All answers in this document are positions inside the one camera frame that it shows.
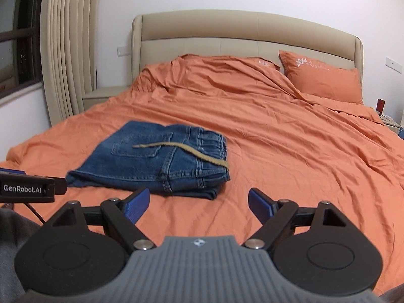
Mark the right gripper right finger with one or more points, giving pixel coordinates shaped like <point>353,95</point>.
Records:
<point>317,248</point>

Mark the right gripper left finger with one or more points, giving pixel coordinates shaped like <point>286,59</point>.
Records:
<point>80,249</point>

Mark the blue denim jeans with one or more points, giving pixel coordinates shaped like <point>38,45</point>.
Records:
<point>166,170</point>

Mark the tan belt with buckle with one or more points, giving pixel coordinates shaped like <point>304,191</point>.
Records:
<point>188,149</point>

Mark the beige left nightstand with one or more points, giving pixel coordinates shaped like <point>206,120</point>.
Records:
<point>101,95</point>

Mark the dark framed window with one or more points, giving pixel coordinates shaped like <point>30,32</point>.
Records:
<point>20,45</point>

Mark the right nightstand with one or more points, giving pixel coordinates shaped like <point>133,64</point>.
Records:
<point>390,123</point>

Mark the red item on nightstand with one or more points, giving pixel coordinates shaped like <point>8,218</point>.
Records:
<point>380,106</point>

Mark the orange bed duvet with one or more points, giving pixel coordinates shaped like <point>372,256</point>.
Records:
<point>284,142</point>

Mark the orange pillow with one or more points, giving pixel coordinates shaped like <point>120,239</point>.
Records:
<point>318,78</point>

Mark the beige curtain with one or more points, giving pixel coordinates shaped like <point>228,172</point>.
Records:
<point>68,55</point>

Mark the beige upholstered headboard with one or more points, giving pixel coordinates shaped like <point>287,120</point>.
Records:
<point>163,36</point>

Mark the white wall switch plate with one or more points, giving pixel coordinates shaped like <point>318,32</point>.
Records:
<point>124,51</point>

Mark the white right wall switch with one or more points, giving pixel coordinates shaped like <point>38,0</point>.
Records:
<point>390,63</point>

